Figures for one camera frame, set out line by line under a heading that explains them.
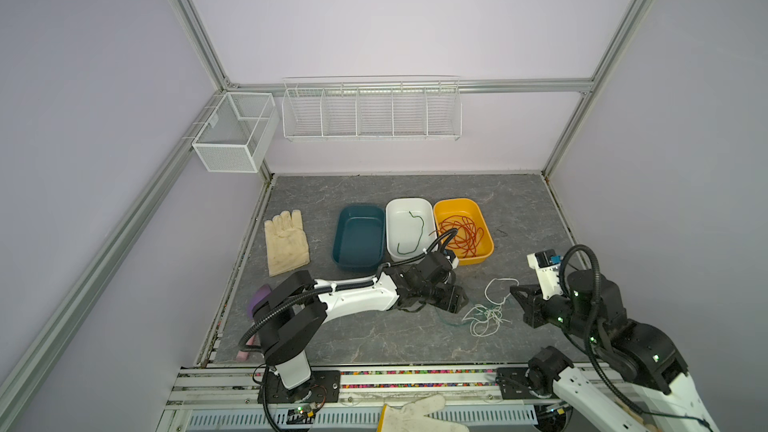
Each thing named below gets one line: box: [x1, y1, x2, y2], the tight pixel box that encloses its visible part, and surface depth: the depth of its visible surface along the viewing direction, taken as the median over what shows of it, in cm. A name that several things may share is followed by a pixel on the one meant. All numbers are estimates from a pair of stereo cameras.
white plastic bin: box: [385, 197, 438, 262], surface depth 104 cm
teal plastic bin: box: [332, 206, 386, 270], surface depth 103 cm
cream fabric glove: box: [264, 209, 311, 277], surface depth 102 cm
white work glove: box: [386, 394, 470, 432], surface depth 71 cm
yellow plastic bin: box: [433, 198, 494, 266], surface depth 104 cm
